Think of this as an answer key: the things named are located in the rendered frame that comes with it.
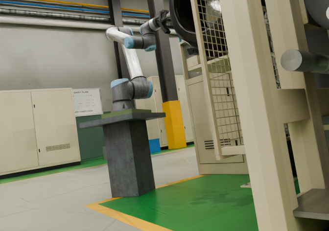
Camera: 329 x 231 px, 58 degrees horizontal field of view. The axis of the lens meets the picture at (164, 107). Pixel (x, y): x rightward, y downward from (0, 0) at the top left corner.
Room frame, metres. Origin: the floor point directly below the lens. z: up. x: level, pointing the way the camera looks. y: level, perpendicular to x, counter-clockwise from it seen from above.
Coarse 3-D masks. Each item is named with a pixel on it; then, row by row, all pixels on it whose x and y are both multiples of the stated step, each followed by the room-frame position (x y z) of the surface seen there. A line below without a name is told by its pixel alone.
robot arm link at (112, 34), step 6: (108, 30) 2.52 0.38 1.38; (114, 30) 2.47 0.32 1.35; (108, 36) 2.54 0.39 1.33; (114, 36) 2.40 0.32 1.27; (120, 36) 2.29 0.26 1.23; (126, 36) 2.21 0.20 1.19; (132, 36) 2.15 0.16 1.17; (120, 42) 2.30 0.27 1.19; (126, 42) 2.14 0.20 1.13; (132, 42) 2.12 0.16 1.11; (138, 42) 2.14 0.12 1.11; (132, 48) 2.17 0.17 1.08; (138, 48) 2.19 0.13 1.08
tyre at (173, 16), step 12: (180, 0) 1.97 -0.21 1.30; (204, 0) 2.02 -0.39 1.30; (264, 0) 1.64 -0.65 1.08; (180, 12) 1.99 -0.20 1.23; (204, 12) 2.05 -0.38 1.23; (264, 12) 1.69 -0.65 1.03; (180, 24) 1.82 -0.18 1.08; (192, 24) 2.06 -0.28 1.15; (216, 24) 1.63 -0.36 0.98; (180, 36) 1.87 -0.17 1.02; (192, 36) 1.77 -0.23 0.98; (204, 36) 1.71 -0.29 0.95; (216, 36) 1.67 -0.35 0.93; (216, 48) 1.80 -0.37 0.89
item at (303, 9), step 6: (300, 0) 1.59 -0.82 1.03; (300, 6) 1.60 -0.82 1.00; (306, 12) 1.58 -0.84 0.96; (306, 18) 1.58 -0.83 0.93; (312, 18) 1.63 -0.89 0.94; (306, 24) 1.76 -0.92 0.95; (312, 24) 1.63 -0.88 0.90; (318, 24) 1.68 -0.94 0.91; (306, 30) 1.77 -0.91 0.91; (312, 30) 1.75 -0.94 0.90
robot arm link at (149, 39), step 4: (144, 36) 2.20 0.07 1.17; (148, 36) 2.19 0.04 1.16; (152, 36) 2.20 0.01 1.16; (144, 40) 2.17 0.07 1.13; (148, 40) 2.18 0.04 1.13; (152, 40) 2.20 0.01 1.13; (144, 44) 2.17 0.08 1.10; (148, 44) 2.18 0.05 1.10; (152, 44) 2.19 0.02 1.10; (144, 48) 2.21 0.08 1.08; (148, 48) 2.19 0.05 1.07; (152, 48) 2.20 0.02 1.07
